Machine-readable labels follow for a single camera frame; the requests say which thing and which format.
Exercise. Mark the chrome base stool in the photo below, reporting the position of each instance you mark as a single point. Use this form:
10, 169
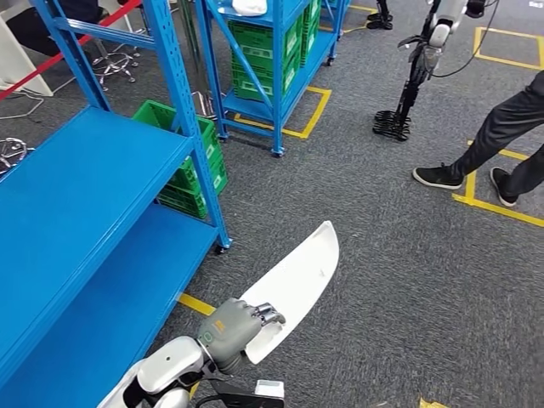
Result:
111, 66

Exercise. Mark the white plastic car part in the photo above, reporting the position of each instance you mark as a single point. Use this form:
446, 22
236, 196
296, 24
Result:
297, 276
248, 7

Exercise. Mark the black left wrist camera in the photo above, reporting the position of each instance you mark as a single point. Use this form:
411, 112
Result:
255, 397

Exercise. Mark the white desk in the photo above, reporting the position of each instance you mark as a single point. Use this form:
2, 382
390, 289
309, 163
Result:
21, 67

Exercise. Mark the black humanoid robot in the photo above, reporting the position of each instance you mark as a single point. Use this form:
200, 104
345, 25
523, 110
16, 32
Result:
380, 19
408, 101

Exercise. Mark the blue metal shelf rack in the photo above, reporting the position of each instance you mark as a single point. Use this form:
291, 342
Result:
278, 112
63, 197

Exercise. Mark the red barrier belt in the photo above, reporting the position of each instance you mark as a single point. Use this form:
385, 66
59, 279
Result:
42, 70

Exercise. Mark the black round stool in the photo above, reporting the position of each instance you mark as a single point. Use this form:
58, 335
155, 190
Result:
13, 152

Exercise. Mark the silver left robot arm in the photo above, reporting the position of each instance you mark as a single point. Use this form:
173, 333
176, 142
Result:
170, 366

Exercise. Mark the chrome stanchion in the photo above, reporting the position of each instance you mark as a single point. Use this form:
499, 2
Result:
204, 101

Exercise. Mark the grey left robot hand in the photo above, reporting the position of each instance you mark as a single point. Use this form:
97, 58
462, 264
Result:
225, 332

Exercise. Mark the person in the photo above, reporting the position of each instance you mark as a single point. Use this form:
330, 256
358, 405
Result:
501, 129
26, 28

